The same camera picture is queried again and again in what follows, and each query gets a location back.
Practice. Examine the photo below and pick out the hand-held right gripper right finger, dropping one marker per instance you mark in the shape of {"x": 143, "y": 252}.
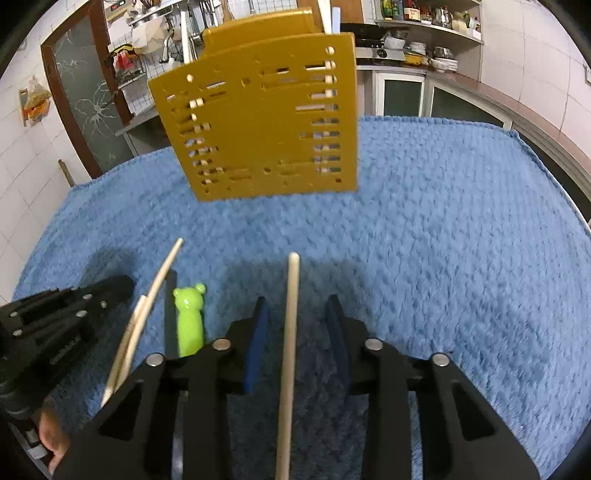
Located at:
{"x": 338, "y": 341}

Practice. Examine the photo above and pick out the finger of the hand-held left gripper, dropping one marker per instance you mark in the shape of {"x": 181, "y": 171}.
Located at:
{"x": 111, "y": 288}
{"x": 55, "y": 323}

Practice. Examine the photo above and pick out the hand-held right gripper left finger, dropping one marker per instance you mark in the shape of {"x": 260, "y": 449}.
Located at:
{"x": 256, "y": 346}

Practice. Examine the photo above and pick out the yellow slotted utensil holder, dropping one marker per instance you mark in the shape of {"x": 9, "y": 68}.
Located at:
{"x": 268, "y": 124}

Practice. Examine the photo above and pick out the white plastic spoon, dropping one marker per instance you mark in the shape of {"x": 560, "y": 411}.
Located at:
{"x": 337, "y": 21}

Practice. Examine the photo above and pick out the person's left hand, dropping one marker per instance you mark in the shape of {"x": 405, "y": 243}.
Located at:
{"x": 53, "y": 434}

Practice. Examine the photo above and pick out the blue towel mat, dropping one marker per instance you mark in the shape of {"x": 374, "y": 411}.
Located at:
{"x": 438, "y": 258}

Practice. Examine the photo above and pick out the steel sink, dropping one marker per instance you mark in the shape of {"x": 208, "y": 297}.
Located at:
{"x": 138, "y": 120}

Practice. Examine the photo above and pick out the brown framed glass door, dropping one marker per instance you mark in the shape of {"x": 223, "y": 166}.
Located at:
{"x": 83, "y": 92}

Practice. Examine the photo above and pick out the hanging plastic bag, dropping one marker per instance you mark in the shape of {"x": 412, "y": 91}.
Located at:
{"x": 36, "y": 101}

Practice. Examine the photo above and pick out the glass cabinet door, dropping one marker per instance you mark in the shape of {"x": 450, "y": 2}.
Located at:
{"x": 400, "y": 94}
{"x": 466, "y": 108}

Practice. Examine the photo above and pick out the white plastic bag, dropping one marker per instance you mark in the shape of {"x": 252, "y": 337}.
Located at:
{"x": 152, "y": 36}

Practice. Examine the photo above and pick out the white power strip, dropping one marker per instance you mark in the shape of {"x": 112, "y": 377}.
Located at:
{"x": 115, "y": 4}

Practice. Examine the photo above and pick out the steel gas stove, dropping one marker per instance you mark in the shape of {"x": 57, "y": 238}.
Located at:
{"x": 390, "y": 54}

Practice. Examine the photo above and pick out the yellow bowl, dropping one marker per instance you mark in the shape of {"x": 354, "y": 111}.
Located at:
{"x": 414, "y": 59}

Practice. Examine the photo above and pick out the stack of white bowls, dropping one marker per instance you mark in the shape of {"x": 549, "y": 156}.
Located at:
{"x": 444, "y": 60}

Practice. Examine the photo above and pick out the black wok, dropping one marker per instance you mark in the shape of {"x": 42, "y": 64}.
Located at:
{"x": 362, "y": 32}

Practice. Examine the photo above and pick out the white corner shelf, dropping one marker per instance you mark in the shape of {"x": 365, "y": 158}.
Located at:
{"x": 429, "y": 32}

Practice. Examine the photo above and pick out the wooden cutting board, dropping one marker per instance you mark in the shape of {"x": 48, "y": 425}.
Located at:
{"x": 351, "y": 10}

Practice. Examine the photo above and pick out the white wall socket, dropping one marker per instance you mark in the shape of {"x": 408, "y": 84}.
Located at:
{"x": 587, "y": 74}

